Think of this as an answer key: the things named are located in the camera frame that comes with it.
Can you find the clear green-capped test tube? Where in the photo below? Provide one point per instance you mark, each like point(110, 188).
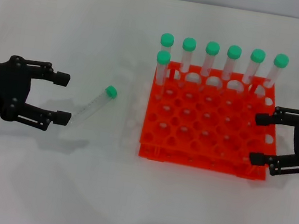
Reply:
point(167, 39)
point(258, 55)
point(281, 60)
point(93, 106)
point(163, 58)
point(234, 51)
point(212, 48)
point(189, 44)

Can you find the orange test tube rack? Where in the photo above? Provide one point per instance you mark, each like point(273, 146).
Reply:
point(209, 127)

